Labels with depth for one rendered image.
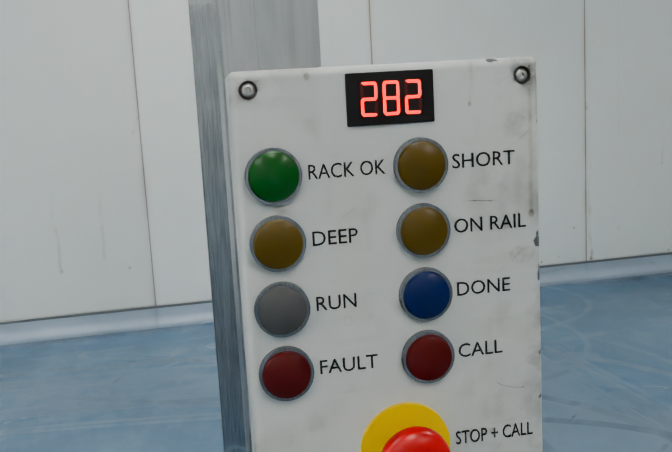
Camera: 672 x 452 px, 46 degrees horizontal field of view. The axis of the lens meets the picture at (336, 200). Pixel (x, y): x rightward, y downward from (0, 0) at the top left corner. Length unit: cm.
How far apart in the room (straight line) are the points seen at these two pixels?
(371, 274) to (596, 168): 421
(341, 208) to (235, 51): 12
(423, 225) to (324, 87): 9
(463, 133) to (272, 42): 13
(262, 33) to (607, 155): 422
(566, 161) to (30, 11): 284
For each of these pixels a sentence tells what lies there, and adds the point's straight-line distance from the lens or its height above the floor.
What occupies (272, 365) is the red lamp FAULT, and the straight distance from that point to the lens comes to 44.
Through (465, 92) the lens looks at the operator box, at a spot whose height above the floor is 117.
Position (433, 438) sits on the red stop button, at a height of 98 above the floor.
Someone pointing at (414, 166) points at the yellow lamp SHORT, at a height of 113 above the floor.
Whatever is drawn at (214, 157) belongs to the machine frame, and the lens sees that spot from 158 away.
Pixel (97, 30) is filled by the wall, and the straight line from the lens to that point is 403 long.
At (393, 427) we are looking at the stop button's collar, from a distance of 47.
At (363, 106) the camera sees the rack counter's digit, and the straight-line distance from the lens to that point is 42.
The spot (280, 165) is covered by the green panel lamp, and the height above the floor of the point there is 114.
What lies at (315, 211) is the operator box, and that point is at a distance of 42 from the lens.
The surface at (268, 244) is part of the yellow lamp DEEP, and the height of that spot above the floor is 109.
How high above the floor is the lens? 118
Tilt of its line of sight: 9 degrees down
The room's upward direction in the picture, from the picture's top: 3 degrees counter-clockwise
